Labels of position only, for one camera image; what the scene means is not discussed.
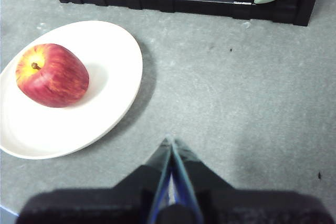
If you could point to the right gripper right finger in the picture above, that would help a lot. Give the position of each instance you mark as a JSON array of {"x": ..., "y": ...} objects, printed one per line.
[{"x": 249, "y": 205}]

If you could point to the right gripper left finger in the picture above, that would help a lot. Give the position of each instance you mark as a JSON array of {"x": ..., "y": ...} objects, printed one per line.
[{"x": 105, "y": 205}]

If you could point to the cream yellow plate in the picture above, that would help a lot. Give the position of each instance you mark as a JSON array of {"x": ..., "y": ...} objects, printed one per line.
[{"x": 78, "y": 124}]

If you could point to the red yellow apple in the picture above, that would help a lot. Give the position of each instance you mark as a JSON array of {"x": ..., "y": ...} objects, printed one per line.
[{"x": 55, "y": 77}]

